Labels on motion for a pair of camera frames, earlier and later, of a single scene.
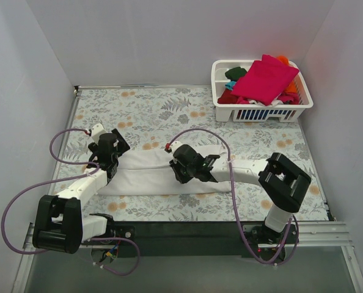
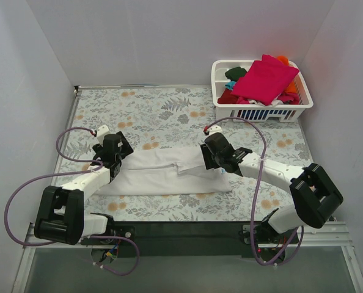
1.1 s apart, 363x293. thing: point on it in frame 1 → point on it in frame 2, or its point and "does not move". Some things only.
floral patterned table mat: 154,117 does not move
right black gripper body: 178,168 → 206,157
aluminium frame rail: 308,234 does not move
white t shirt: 148,171 does not move
